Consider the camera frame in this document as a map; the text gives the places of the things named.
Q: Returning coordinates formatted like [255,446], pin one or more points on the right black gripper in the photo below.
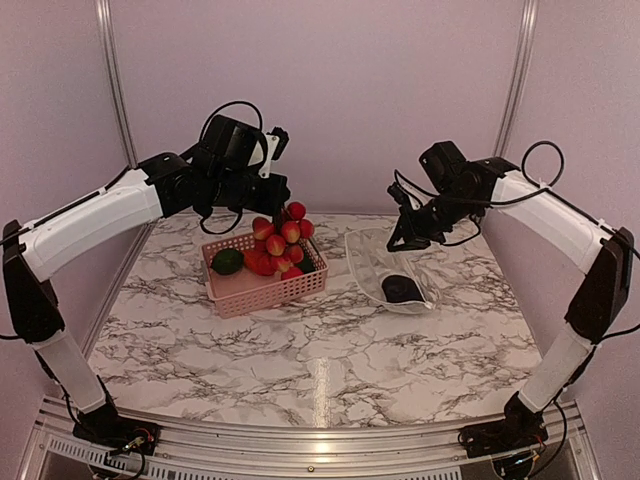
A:
[413,236]

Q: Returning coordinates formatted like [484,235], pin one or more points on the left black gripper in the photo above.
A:
[279,194]

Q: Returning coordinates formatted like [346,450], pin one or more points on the clear dotted zip top bag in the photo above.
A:
[370,262]

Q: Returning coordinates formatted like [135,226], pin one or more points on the purple eggplant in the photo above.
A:
[401,289]

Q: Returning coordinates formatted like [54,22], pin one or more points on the green avocado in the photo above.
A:
[227,261]

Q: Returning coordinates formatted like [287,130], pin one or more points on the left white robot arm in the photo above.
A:
[159,187]

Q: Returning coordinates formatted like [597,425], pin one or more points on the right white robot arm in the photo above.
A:
[603,255]

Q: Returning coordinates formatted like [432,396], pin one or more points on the green cucumber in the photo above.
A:
[311,261]

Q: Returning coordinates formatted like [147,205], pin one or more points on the red round fruit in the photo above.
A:
[292,272]

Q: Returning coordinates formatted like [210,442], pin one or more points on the pink perforated plastic basket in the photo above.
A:
[244,291]

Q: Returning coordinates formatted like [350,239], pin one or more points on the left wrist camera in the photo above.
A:
[232,146]

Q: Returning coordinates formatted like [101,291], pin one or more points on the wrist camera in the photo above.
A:
[443,164]
[232,146]

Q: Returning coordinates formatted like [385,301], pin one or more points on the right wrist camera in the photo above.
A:
[443,164]

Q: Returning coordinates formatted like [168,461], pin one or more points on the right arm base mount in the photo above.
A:
[501,436]

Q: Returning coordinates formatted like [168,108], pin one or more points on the front aluminium rail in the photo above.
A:
[190,449]

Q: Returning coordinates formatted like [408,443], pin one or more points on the right aluminium frame post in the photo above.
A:
[521,65]

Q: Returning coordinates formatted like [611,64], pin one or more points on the aluminium frame post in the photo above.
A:
[108,42]
[521,65]

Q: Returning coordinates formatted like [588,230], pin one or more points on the left aluminium frame post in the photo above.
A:
[108,42]

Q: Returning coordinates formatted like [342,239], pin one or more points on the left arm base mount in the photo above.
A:
[105,426]

